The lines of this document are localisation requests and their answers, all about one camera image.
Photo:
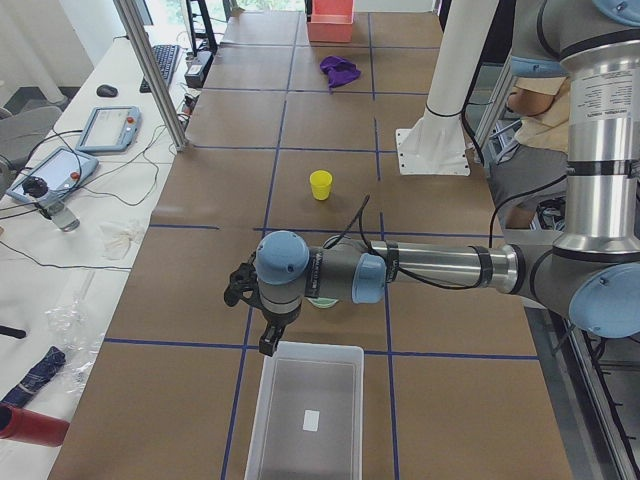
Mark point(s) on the teach pendant tablet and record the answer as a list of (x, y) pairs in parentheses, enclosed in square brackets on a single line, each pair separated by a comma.
[(64, 170), (109, 130)]

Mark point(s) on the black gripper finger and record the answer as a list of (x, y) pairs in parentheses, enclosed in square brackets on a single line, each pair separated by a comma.
[(269, 340)]

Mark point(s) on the person in beige shirt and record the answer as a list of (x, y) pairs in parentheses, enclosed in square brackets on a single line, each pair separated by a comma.
[(530, 169)]

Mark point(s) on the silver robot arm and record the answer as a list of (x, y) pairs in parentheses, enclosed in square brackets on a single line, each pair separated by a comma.
[(589, 274)]

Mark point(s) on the purple cloth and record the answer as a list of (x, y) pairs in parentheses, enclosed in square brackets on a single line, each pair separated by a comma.
[(339, 71)]

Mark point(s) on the crumpled clear plastic wrap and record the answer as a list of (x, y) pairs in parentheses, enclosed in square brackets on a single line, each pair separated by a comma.
[(80, 343)]

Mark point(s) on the black computer mouse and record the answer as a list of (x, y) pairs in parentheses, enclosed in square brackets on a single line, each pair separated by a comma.
[(106, 91)]

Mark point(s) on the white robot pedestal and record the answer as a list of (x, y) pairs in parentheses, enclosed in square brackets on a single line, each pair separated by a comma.
[(435, 145)]

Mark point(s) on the grey office chair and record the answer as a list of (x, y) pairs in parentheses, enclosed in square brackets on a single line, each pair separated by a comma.
[(21, 132)]

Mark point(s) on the folded blue umbrella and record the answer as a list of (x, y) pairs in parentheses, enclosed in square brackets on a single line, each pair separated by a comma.
[(36, 378)]

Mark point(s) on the black keyboard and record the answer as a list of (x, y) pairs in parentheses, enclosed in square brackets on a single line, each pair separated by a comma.
[(166, 56)]

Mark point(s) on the clear water bottle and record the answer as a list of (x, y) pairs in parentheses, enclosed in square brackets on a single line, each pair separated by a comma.
[(50, 204)]

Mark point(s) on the near teach pendant tablet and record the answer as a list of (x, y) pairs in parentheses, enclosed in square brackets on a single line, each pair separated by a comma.
[(64, 170)]

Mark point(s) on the white label in box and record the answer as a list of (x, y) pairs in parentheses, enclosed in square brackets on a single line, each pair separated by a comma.
[(311, 420)]

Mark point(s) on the crumpled white tissue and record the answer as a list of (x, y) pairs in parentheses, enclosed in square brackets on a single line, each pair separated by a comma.
[(118, 237)]

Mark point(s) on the yellow plastic cup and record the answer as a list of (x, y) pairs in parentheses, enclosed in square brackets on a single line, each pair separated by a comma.
[(321, 182)]

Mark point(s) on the far teach pendant tablet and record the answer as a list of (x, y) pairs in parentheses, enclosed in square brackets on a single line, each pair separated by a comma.
[(109, 130)]

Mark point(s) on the black power adapter box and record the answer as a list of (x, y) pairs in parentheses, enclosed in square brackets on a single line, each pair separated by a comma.
[(198, 70)]

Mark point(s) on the light green ceramic bowl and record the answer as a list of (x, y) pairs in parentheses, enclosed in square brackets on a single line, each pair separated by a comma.
[(323, 303)]

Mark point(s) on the aluminium frame post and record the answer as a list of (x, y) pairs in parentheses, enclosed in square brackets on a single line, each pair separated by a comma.
[(134, 28)]

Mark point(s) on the pink plastic bin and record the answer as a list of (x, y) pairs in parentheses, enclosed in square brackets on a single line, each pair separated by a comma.
[(330, 21)]

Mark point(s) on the red cylinder bottle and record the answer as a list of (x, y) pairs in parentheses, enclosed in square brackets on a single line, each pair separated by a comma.
[(30, 427)]

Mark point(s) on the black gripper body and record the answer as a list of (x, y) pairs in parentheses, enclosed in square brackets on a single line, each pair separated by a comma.
[(280, 319)]

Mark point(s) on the clear plastic storage box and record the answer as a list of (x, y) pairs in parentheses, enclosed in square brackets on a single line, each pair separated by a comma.
[(300, 376)]

